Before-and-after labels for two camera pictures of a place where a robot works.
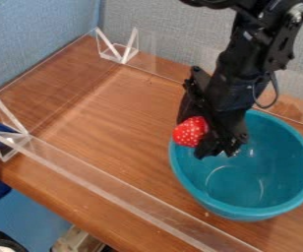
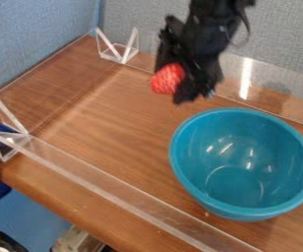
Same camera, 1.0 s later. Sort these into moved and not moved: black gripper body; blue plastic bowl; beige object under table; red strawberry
Moved: red strawberry; black gripper body
Not moved: blue plastic bowl; beige object under table
